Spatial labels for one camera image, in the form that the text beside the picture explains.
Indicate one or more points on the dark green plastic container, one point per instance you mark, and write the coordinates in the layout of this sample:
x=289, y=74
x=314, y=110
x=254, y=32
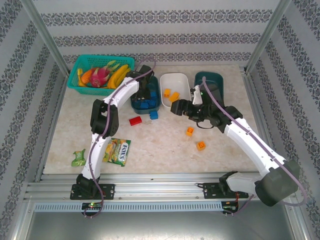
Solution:
x=212, y=76
x=145, y=111

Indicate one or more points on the orange toy fruit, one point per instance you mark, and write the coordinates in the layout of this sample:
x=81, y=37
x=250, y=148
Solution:
x=86, y=75

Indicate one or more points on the yellow toy banana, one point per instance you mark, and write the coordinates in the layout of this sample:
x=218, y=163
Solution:
x=123, y=77
x=116, y=77

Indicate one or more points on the pink toy dragon fruit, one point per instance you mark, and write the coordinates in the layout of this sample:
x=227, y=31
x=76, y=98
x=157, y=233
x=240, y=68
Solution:
x=98, y=76

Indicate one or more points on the small yellow toy fruit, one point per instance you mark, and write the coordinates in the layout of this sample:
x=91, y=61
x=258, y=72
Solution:
x=80, y=76

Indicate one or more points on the aluminium front rail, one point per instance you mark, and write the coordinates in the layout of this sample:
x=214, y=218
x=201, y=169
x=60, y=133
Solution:
x=160, y=187

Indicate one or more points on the red lego brick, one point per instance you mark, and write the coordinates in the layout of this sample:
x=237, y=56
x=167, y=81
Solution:
x=135, y=120

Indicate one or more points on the small circuit board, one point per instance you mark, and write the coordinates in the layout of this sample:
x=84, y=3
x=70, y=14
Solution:
x=230, y=206
x=92, y=205

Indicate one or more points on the teal plastic mesh basket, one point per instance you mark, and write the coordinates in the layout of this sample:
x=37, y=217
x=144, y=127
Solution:
x=100, y=92

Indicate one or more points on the aluminium side rail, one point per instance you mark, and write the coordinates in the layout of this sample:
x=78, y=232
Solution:
x=248, y=85
x=52, y=125

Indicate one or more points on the green Fox's candy packet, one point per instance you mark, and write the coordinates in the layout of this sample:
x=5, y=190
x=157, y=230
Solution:
x=120, y=152

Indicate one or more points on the green snack packet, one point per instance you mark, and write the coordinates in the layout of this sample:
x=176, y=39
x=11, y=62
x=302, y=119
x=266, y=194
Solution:
x=78, y=158

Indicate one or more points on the white plastic container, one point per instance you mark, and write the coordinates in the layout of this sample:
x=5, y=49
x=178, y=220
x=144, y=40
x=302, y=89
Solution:
x=175, y=82

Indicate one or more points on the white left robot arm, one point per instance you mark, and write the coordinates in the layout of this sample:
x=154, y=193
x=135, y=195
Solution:
x=125, y=90

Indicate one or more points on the aluminium frame post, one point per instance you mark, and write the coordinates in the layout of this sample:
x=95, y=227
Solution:
x=45, y=35
x=267, y=35

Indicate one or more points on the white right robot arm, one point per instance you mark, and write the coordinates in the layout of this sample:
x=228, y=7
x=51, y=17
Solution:
x=245, y=140

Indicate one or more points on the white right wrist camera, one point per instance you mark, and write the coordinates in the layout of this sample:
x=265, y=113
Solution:
x=197, y=96

